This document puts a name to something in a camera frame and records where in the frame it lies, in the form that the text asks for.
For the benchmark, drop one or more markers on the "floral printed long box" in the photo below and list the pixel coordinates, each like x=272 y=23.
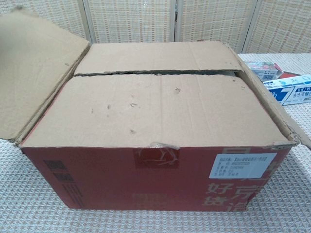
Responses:
x=263 y=69

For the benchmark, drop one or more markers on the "white woven tablecloth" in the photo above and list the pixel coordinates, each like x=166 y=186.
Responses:
x=26 y=204

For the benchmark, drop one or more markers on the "red cardboard shipping box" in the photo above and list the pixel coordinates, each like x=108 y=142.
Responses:
x=150 y=177

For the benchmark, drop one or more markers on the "flat red black-edged pouch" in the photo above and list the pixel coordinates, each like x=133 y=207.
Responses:
x=290 y=74

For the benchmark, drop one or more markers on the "woven bamboo screen panel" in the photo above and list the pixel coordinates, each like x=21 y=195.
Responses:
x=131 y=19
x=60 y=17
x=216 y=21
x=284 y=26

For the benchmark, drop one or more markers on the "blue white toothpaste box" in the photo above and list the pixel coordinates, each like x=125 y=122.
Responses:
x=294 y=93

